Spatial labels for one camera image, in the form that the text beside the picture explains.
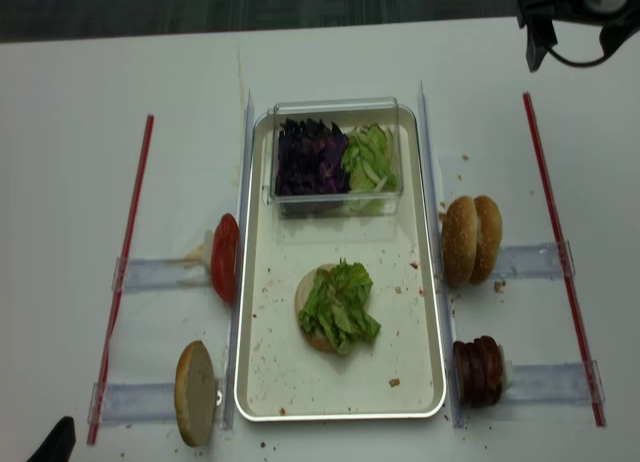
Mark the black object bottom left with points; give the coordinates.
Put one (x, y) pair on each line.
(59, 443)

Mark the shredded purple cabbage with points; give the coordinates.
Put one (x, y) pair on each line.
(309, 155)

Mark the white onion slice left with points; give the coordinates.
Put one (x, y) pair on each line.
(207, 249)

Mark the white rectangular metal tray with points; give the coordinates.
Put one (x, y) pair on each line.
(280, 376)

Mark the bun half lower left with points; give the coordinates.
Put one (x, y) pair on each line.
(195, 394)

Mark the green lettuce in container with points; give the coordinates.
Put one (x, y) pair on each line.
(368, 160)

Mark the lower right clear holder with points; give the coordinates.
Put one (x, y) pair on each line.
(572, 383)

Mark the green lettuce portion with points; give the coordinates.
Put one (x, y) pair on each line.
(342, 304)

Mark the left clear acrylic rail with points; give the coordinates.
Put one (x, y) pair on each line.
(228, 407)

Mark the stack of meat patties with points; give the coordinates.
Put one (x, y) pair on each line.
(480, 371)

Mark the red tomato slice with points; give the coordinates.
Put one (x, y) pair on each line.
(223, 258)

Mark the upper right clear holder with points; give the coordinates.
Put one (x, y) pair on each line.
(550, 260)

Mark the left red strip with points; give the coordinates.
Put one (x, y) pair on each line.
(119, 273)

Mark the right clear acrylic rail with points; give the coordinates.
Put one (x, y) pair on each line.
(447, 329)

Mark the lower left clear holder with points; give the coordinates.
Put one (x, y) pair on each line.
(132, 403)

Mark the sesame bun right of pair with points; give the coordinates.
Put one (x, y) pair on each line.
(489, 236)

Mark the sesame bun left of pair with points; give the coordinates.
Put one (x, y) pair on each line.
(459, 241)

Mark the clear holder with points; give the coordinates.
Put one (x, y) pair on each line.
(550, 260)
(132, 403)
(572, 383)
(164, 274)

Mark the clear acrylic rail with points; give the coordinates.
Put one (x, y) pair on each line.
(228, 407)
(447, 329)

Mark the sesame bun of pair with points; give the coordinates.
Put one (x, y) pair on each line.
(489, 236)
(459, 241)

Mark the red strip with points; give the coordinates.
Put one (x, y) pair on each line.
(592, 377)
(119, 273)

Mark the bun bottom on tray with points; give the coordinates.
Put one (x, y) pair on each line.
(312, 307)

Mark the clear plastic salad container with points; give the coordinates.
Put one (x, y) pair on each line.
(347, 114)

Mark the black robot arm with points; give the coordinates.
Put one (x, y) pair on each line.
(617, 19)

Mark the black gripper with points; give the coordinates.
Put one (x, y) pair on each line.
(537, 18)

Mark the upper left clear holder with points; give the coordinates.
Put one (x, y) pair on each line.
(164, 274)

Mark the right red strip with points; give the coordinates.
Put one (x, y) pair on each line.
(592, 377)

